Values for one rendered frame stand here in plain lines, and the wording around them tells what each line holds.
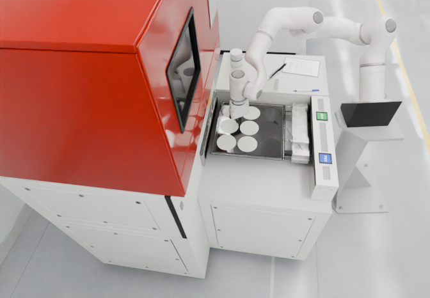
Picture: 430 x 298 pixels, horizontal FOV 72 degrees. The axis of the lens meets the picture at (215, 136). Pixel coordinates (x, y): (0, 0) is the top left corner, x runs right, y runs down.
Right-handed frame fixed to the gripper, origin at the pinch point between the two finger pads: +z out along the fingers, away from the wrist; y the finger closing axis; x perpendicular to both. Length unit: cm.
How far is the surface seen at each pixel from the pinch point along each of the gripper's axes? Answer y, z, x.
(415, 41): 263, 92, 93
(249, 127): 3.5, 2.1, -5.5
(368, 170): 104, 91, -21
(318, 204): 15, 10, -55
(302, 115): 34.6, 4.1, -9.0
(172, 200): -46, -28, -46
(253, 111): 10.5, 2.1, 4.0
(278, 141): 12.4, 2.0, -20.2
